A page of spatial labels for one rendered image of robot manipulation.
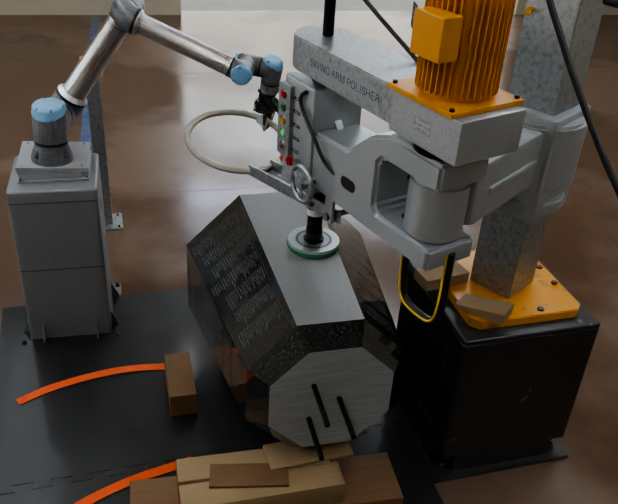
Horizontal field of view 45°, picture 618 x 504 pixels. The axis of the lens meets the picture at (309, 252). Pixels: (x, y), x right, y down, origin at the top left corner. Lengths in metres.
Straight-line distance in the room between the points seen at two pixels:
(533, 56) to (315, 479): 1.74
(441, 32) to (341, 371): 1.28
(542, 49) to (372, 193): 0.76
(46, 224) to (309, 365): 1.58
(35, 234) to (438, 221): 2.06
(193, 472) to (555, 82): 1.94
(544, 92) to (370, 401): 1.27
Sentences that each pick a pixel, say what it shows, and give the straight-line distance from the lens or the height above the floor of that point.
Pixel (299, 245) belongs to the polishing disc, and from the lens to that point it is 3.04.
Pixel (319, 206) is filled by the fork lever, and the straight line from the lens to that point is 2.87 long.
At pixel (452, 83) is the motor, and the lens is 2.16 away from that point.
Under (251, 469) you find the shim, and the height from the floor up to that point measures 0.24.
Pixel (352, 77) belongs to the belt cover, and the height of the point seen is 1.70.
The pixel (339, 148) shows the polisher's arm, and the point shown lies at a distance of 2.61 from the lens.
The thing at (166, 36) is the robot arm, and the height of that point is 1.53.
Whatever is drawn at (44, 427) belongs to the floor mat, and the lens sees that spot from 3.59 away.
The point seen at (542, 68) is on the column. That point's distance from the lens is 2.75.
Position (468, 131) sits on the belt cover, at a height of 1.71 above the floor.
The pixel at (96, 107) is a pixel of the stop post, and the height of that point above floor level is 0.80.
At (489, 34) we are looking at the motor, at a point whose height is 1.95.
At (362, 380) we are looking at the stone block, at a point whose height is 0.65.
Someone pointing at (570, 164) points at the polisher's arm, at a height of 1.39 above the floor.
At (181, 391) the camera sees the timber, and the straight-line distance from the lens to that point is 3.48.
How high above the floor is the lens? 2.50
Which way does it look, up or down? 32 degrees down
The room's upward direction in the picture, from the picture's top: 4 degrees clockwise
